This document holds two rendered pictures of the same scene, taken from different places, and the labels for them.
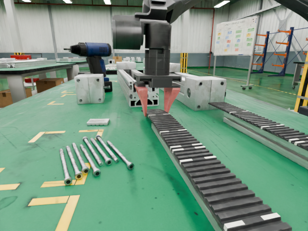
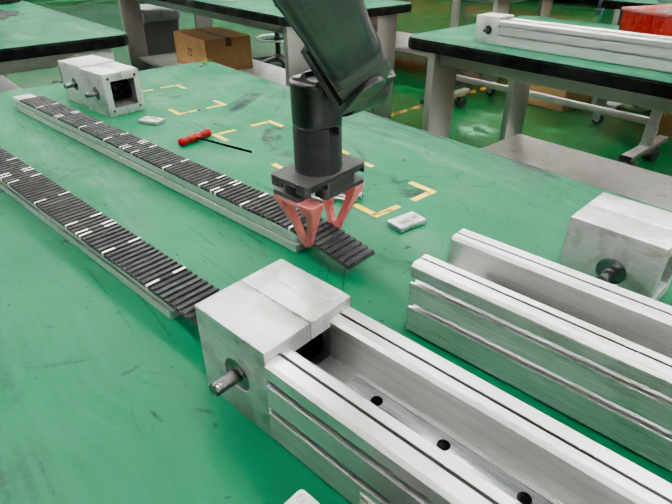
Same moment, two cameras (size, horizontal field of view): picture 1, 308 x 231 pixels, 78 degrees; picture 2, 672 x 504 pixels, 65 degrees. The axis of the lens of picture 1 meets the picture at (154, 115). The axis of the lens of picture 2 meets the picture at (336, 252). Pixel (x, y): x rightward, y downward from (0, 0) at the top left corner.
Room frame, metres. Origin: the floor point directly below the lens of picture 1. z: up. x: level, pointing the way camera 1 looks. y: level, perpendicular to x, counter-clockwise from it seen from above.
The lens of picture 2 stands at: (0.95, -0.32, 1.14)
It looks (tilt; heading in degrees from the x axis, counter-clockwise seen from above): 32 degrees down; 146
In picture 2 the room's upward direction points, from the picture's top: straight up
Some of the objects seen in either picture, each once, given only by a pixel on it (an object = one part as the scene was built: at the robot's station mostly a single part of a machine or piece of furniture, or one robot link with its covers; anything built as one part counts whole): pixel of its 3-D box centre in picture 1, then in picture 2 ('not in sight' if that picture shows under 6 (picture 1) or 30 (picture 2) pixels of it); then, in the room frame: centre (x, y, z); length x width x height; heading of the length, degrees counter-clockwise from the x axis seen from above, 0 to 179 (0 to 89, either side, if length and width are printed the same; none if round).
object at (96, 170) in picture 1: (88, 157); not in sight; (0.28, 0.11, 0.78); 0.11 x 0.01 x 0.01; 32
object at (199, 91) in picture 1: (206, 92); (266, 348); (0.62, -0.17, 0.83); 0.12 x 0.09 x 0.10; 103
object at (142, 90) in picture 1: (151, 96); (327, 202); (0.45, 0.01, 0.85); 0.07 x 0.07 x 0.09; 13
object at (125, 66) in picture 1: (125, 67); not in sight; (1.25, 0.18, 0.87); 0.16 x 0.11 x 0.07; 13
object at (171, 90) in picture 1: (161, 96); (313, 209); (0.45, -0.02, 0.85); 0.07 x 0.07 x 0.09; 13
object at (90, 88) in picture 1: (94, 88); (616, 258); (0.71, 0.22, 0.83); 0.11 x 0.10 x 0.10; 101
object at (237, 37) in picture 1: (232, 54); not in sight; (6.20, -2.42, 0.97); 1.51 x 0.50 x 1.95; 27
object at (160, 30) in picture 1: (155, 37); (319, 99); (0.45, 0.00, 0.98); 0.07 x 0.06 x 0.07; 102
